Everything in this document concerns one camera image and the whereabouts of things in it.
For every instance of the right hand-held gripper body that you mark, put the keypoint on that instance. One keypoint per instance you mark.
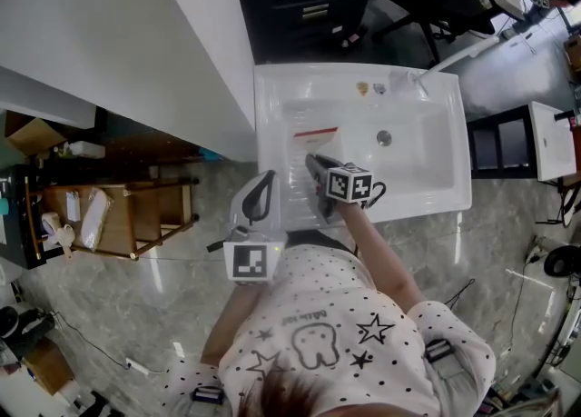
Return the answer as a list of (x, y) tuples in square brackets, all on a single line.
[(349, 183)]

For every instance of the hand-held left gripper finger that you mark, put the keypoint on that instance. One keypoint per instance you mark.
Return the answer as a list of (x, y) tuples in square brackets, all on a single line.
[(277, 217), (234, 217)]

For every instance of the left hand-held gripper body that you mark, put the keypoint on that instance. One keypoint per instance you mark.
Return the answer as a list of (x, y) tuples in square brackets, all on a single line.
[(249, 263)]

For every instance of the red and white squeegee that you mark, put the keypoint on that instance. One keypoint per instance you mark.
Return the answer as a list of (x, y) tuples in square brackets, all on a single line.
[(318, 140)]

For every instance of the white sink basin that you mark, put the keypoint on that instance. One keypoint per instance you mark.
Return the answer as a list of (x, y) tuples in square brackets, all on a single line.
[(417, 156)]

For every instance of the person's right forearm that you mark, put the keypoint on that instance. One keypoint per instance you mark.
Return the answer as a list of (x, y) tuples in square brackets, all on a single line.
[(377, 251)]

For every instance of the person's left forearm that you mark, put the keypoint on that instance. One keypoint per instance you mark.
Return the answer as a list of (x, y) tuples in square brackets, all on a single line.
[(227, 329)]

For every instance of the person's black trousers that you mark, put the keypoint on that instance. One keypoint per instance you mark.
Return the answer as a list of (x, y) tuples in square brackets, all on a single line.
[(313, 238)]

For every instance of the teal plastic bag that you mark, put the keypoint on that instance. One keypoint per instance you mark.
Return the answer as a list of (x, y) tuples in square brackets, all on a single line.
[(211, 155)]

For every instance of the person's spotted white shirt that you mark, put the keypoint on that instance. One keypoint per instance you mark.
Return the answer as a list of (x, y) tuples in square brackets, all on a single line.
[(318, 283)]

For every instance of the wooden trolley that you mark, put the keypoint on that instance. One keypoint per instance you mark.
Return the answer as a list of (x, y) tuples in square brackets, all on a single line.
[(122, 215)]

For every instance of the white oblong packet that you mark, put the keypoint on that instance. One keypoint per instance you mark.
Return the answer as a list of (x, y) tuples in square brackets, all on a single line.
[(95, 220)]

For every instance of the small white extension socket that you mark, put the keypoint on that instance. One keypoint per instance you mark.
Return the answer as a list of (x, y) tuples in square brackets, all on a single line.
[(136, 366)]

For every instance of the black basin stand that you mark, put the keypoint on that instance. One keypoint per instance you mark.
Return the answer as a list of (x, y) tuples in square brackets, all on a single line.
[(499, 142)]

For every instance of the small white box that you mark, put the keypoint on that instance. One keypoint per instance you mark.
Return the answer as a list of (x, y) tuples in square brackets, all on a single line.
[(73, 206)]

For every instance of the white soap bottle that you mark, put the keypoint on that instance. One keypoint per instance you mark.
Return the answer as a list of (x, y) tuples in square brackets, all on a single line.
[(87, 149)]

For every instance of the white curved faucet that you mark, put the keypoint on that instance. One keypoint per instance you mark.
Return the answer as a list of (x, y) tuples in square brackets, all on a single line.
[(458, 56)]

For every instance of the wooden tag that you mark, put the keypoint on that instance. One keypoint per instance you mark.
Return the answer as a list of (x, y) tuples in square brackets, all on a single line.
[(68, 251)]

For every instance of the white ceramic teapot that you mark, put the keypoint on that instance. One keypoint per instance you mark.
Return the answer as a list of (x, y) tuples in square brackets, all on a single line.
[(64, 238)]

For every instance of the green bottle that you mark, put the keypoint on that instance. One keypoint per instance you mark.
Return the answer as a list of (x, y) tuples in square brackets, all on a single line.
[(63, 151)]

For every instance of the white tape roll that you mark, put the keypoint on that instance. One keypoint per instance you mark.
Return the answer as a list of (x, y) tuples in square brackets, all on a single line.
[(51, 226)]

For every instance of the cardboard box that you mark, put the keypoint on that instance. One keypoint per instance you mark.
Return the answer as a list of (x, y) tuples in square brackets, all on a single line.
[(34, 136), (47, 367)]

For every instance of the black side table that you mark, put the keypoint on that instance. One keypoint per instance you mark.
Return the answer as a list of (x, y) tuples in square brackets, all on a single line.
[(13, 233)]

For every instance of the black basin tap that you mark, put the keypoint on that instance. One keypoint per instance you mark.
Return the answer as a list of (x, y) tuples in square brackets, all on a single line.
[(563, 115)]

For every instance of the white desk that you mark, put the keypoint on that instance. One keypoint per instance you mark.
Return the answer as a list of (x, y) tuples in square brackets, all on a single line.
[(41, 97)]

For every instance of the teal cup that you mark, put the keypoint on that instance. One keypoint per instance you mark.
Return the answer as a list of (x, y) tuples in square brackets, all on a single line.
[(3, 206)]

